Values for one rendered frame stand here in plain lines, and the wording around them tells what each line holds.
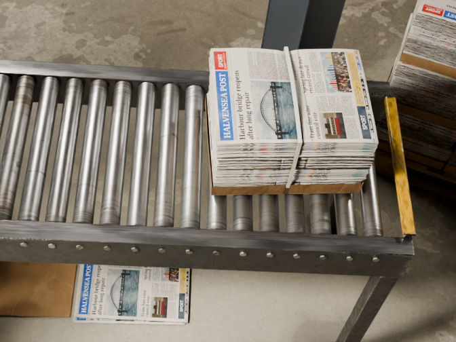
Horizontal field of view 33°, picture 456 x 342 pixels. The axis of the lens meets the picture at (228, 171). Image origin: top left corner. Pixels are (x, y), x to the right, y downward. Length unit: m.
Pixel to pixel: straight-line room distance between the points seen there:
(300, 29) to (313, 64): 0.79
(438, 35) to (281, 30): 0.60
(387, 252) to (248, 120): 0.47
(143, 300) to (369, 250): 0.99
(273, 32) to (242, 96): 1.05
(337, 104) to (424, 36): 0.70
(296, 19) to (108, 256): 1.16
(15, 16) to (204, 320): 1.57
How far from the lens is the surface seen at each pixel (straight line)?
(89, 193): 1.93
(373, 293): 2.12
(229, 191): 1.91
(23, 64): 2.20
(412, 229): 1.95
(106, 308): 2.64
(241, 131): 1.76
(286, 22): 2.76
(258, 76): 1.86
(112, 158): 1.98
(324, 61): 1.92
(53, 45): 3.33
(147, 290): 2.67
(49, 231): 1.89
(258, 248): 1.86
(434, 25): 2.46
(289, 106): 1.82
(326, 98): 1.85
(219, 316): 2.65
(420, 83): 2.63
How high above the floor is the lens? 2.43
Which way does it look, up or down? 56 degrees down
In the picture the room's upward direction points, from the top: 9 degrees clockwise
